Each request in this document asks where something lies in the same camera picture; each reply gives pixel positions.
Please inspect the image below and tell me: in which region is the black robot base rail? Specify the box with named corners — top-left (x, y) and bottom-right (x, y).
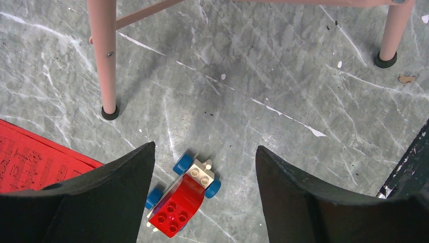
top-left (376, 122), bottom-right (428, 199)

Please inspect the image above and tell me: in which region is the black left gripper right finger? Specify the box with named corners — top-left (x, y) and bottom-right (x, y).
top-left (255, 146), bottom-right (428, 242)

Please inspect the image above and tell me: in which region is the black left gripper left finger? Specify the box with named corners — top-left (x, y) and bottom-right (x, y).
top-left (1, 142), bottom-right (155, 242)

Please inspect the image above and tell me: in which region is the pink tripod music stand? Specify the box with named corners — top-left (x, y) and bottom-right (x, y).
top-left (87, 0), bottom-right (415, 120)

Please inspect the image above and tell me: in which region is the red blue toy car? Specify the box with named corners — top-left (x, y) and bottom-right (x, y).
top-left (145, 153), bottom-right (221, 238)

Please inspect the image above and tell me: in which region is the red sheet music page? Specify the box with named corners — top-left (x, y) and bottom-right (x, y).
top-left (1, 120), bottom-right (103, 193)

